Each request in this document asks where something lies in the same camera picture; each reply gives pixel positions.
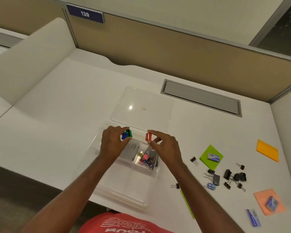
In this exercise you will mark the person's right hand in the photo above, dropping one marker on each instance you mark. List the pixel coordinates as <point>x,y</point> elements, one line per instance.
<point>168,150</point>

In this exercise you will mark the person's left hand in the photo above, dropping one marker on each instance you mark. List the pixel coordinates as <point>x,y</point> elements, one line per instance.
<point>111,143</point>

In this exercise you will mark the person's right thumb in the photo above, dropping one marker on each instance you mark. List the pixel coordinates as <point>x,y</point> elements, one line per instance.
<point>152,144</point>

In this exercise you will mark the person's left thumb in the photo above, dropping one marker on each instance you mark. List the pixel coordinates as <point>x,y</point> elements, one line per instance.
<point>127,141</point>

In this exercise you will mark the red pencil sharpener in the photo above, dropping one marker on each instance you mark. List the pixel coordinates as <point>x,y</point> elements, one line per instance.
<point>148,137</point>

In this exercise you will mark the green pencil sharpener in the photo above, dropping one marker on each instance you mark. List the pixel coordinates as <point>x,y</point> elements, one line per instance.
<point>129,133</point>

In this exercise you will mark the person's left forearm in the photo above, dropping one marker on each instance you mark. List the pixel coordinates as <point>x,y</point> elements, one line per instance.
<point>70,196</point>

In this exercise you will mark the person's right forearm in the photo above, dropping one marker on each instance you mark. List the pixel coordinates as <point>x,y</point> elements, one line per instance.
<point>201,201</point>

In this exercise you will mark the pink eraser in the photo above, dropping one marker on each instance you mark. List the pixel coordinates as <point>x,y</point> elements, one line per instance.
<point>144,158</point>

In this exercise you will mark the clear plastic box lid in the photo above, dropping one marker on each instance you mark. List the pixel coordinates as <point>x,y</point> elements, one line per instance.
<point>145,106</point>

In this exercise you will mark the clear plastic organizer box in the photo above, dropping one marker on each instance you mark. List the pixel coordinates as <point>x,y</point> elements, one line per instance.
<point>133,181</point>

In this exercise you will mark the green sticky note pad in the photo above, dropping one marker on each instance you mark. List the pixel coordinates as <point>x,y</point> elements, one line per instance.
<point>205,158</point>

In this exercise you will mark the blue staple box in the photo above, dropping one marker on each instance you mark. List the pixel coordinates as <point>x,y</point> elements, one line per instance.
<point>213,157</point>
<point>253,218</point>
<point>272,204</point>

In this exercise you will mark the green paper strip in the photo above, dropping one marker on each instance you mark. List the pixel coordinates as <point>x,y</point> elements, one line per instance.
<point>187,203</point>

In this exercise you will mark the light blue pencil sharpener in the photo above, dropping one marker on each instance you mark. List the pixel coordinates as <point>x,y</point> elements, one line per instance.
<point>211,186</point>

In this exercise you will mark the scatter of black binder clips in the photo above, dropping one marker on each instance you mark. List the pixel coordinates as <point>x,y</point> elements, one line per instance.
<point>227,174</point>

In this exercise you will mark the person's red printed shirt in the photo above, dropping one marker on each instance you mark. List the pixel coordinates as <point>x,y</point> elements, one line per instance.
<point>126,224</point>

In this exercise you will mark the beige desk partition panel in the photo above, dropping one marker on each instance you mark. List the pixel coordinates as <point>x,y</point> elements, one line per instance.
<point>174,53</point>

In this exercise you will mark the orange sticky note pad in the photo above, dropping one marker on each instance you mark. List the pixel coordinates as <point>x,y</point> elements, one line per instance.
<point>268,150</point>

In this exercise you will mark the salmon sticky note pad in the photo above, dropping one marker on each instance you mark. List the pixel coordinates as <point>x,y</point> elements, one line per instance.
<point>263,201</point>

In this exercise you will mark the white curved side divider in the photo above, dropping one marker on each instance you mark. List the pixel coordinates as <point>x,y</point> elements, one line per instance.
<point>31,60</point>

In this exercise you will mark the blue desk number sign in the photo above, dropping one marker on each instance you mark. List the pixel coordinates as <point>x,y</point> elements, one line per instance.
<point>84,14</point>

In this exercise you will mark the dark glass window panel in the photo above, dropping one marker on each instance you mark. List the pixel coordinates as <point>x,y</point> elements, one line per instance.
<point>285,26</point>

